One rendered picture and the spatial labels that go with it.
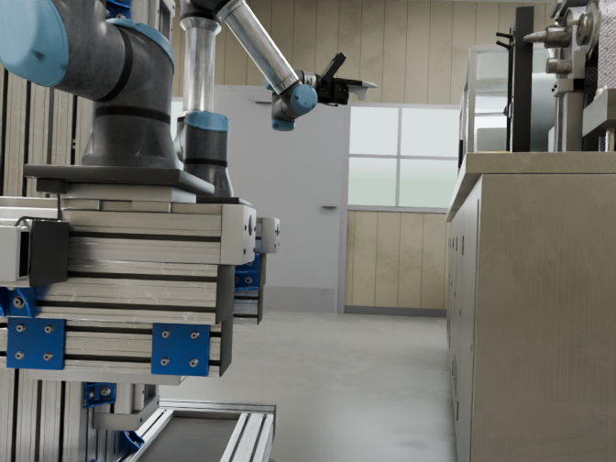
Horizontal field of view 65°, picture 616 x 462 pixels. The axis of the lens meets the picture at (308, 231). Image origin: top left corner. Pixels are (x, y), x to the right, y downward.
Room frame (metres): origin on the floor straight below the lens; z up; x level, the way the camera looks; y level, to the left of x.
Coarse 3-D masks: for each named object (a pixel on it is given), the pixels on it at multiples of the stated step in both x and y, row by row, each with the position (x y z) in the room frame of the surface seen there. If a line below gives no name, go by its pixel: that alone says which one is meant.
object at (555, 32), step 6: (564, 24) 1.39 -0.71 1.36; (546, 30) 1.40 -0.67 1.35; (552, 30) 1.38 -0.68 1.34; (558, 30) 1.37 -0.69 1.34; (564, 30) 1.37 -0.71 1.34; (570, 30) 1.37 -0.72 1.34; (552, 36) 1.38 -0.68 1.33; (558, 36) 1.38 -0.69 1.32; (564, 36) 1.37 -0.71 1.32; (570, 36) 1.37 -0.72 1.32; (546, 42) 1.40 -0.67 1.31; (552, 42) 1.39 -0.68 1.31; (558, 42) 1.39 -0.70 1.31; (564, 42) 1.38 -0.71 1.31; (546, 48) 1.41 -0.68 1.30; (552, 48) 1.41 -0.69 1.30; (558, 48) 1.41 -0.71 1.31
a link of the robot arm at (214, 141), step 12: (192, 120) 1.23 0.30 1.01; (204, 120) 1.23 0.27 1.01; (216, 120) 1.24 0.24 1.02; (228, 120) 1.28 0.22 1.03; (192, 132) 1.23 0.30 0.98; (204, 132) 1.23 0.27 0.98; (216, 132) 1.24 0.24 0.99; (228, 132) 1.28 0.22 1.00; (180, 144) 1.33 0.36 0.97; (192, 144) 1.23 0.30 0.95; (204, 144) 1.23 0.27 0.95; (216, 144) 1.24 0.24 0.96; (228, 144) 1.29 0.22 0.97; (192, 156) 1.23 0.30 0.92; (204, 156) 1.23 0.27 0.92; (216, 156) 1.24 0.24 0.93
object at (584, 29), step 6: (588, 12) 1.14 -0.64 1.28; (582, 18) 1.14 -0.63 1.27; (588, 18) 1.13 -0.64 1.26; (582, 24) 1.14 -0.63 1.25; (588, 24) 1.13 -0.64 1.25; (582, 30) 1.14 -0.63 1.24; (588, 30) 1.13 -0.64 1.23; (576, 36) 1.20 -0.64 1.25; (582, 36) 1.14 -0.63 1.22; (588, 36) 1.14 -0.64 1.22; (582, 42) 1.15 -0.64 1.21
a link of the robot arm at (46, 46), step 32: (0, 0) 0.61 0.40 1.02; (32, 0) 0.59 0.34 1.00; (64, 0) 0.62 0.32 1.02; (96, 0) 0.65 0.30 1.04; (0, 32) 0.62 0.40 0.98; (32, 32) 0.59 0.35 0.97; (64, 32) 0.61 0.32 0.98; (96, 32) 0.66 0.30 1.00; (32, 64) 0.61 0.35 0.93; (64, 64) 0.63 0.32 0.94; (96, 64) 0.66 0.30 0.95; (96, 96) 0.71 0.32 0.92
